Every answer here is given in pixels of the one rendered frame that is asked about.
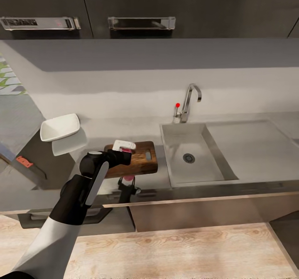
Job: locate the dishwasher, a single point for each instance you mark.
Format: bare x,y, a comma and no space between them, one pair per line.
98,221

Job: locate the parer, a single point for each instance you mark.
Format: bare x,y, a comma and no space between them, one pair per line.
31,166

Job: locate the vidalia onion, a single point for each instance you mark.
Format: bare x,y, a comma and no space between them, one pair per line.
126,150

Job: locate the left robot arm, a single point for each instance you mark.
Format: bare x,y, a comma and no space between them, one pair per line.
48,255

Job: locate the fixed window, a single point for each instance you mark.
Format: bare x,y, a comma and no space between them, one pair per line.
20,118

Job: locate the cutting board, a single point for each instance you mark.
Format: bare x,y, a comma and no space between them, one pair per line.
139,163

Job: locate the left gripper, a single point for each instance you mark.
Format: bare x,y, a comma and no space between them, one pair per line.
121,157

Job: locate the bowl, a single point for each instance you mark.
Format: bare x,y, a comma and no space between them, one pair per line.
59,128

